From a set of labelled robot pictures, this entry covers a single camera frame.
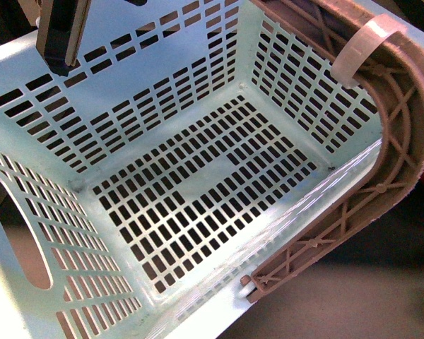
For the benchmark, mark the brown basket handle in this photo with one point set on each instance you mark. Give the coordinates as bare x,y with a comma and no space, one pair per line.
374,51

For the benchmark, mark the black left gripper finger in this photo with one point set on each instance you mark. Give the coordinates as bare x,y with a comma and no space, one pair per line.
60,32

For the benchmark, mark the light blue plastic basket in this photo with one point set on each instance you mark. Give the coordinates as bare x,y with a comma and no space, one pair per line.
189,143

